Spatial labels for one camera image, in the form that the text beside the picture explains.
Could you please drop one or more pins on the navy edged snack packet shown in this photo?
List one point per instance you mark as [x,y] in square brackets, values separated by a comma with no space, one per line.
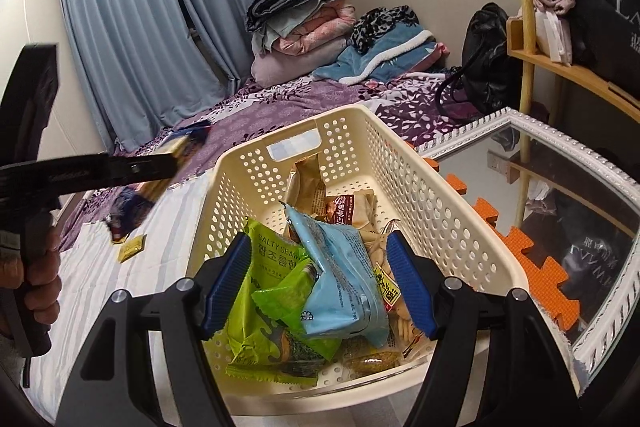
[187,142]

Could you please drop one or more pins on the pale teal folded blanket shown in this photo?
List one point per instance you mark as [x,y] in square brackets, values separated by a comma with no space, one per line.
[270,37]

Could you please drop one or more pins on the blue and leopard blanket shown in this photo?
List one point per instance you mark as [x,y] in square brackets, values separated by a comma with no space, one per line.
[375,57]

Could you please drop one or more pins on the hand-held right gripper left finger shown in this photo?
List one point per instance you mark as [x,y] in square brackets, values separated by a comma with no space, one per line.
[227,282]

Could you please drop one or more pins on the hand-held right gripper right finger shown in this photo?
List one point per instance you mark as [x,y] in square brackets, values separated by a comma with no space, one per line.
[407,282]

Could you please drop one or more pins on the wooden shelf rack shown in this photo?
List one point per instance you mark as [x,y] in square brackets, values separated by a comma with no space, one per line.
[575,72]

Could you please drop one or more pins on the clear granola bar packet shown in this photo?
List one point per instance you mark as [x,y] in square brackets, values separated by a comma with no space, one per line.
[370,352]

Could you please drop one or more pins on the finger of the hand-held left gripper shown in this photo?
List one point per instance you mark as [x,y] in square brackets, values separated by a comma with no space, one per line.
[145,167]

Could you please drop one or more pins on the orange foam puzzle mat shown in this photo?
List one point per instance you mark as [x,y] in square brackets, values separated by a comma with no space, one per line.
[530,267]

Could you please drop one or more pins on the person's left hand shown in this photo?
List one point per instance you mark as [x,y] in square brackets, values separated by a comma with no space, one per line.
[45,282]

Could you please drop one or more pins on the pink folded quilt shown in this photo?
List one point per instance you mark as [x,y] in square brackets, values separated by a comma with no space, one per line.
[320,32]

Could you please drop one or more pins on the cream perforated plastic basket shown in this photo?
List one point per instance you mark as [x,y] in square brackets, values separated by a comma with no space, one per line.
[450,232]

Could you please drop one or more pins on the white framed mirror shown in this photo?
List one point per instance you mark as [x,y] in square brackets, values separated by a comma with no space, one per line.
[575,187]

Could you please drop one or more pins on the dark blue snack packet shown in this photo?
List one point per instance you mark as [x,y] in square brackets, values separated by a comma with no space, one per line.
[127,207]

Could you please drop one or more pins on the black leather bag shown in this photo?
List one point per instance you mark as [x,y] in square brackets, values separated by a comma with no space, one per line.
[487,57]

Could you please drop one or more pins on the gold brown snack packet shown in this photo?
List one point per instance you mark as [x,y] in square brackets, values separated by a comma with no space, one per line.
[307,187]

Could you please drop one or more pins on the white folded cloth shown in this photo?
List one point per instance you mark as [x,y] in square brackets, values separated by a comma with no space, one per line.
[552,32]

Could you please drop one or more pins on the purple floral bed sheet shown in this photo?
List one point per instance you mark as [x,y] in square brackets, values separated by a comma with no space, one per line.
[300,99]

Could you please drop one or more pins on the white wardrobe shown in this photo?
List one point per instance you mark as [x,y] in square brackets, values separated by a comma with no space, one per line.
[30,17]

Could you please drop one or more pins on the light blue snack packet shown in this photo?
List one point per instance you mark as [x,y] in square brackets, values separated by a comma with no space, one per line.
[335,277]

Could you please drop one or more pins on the yellow green sachet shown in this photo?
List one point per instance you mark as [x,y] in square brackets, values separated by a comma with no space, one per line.
[131,248]

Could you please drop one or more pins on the large green seaweed packet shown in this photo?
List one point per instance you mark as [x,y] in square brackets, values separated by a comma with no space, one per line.
[265,252]

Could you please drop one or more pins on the leopard print cloth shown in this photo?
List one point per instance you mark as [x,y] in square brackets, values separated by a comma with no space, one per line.
[380,24]

